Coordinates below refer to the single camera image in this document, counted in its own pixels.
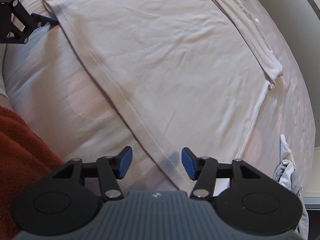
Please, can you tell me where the cream long sleeve shirt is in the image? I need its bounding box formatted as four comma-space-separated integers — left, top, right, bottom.
42, 0, 283, 191

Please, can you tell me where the light blue garment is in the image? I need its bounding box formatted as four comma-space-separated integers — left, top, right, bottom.
273, 134, 309, 239

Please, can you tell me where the red orange blanket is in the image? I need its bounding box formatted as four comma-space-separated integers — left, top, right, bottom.
1, 107, 63, 239

